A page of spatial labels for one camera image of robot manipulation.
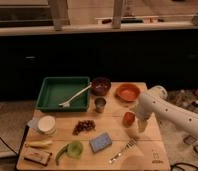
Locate red apple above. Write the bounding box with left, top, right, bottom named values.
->
left=122, top=112, right=135, bottom=127

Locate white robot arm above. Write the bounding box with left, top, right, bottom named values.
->
left=133, top=85, right=198, bottom=139

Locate small metal cup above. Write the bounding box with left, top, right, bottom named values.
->
left=94, top=97, right=106, bottom=113

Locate metal fork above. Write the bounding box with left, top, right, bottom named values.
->
left=109, top=138, right=136, bottom=164

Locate orange bowl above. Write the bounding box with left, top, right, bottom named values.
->
left=116, top=83, right=140, bottom=102

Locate blue sponge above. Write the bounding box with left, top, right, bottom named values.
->
left=89, top=133, right=112, bottom=153

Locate dark red bowl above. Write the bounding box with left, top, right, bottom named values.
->
left=91, top=77, right=111, bottom=96

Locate bunch of dark grapes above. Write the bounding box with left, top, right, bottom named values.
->
left=73, top=120, right=96, bottom=135

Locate green plastic tray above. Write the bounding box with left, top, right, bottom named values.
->
left=36, top=77, right=90, bottom=112

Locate white round container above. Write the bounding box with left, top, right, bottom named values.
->
left=37, top=116, right=56, bottom=135

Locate yellow corn cob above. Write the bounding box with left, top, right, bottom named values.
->
left=25, top=140, right=53, bottom=148

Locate brown wooden block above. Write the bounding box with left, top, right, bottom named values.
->
left=24, top=148, right=52, bottom=166

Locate black cable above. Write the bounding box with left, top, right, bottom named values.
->
left=0, top=126, right=19, bottom=156

